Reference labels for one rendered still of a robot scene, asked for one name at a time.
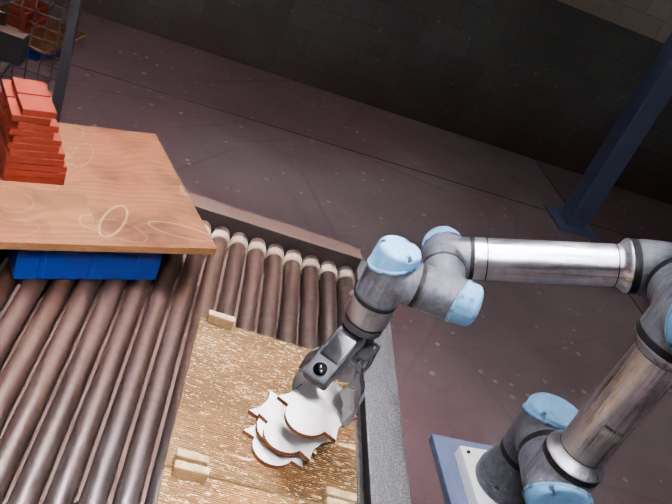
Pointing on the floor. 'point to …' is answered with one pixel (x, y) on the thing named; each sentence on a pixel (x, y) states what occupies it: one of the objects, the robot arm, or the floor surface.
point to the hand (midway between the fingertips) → (317, 407)
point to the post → (617, 147)
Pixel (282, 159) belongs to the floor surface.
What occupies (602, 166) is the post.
